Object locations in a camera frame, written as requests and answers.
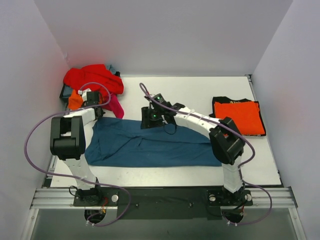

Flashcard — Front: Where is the light blue t shirt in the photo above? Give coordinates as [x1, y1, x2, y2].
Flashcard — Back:
[105, 64, 117, 75]

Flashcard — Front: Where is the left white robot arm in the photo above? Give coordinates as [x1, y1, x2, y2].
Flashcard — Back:
[50, 89, 104, 206]

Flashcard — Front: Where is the pink t shirt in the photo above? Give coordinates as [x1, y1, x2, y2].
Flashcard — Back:
[102, 93, 125, 119]

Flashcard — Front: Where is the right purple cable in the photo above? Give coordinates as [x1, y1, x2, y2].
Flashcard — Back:
[138, 82, 273, 227]

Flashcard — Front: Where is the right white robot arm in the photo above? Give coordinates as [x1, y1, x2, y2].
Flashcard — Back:
[141, 93, 245, 205]

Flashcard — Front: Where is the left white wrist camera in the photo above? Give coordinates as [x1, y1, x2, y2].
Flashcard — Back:
[77, 88, 91, 102]

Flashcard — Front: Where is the red t shirt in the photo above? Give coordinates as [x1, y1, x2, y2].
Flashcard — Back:
[63, 64, 124, 97]

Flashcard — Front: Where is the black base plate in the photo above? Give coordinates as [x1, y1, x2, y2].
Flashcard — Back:
[73, 186, 253, 223]

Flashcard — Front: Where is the folded black t shirt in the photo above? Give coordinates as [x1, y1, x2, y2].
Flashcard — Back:
[208, 95, 267, 138]

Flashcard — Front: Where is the orange crumpled t shirt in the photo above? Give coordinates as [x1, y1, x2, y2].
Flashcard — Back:
[68, 90, 84, 110]

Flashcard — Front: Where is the folded orange t shirt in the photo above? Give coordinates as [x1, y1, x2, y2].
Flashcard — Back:
[214, 100, 266, 137]

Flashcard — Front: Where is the teal blue t shirt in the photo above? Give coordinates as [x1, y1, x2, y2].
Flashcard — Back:
[84, 117, 221, 168]

